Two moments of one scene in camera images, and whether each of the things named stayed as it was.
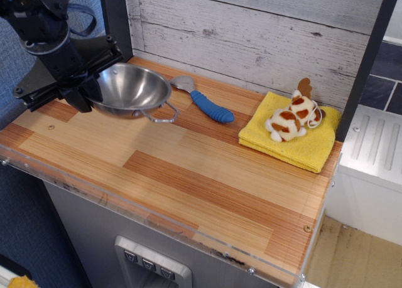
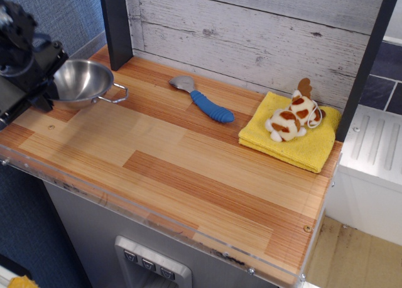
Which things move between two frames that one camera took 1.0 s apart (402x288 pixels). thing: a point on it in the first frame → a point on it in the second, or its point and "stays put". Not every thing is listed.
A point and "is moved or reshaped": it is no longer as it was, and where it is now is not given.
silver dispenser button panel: [151, 258] stays put
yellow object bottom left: [22, 282] stays put
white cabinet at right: [367, 192] stays put
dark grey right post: [370, 59] stays put
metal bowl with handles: [132, 90] is moved or reshaped
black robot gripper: [83, 57] → [16, 91]
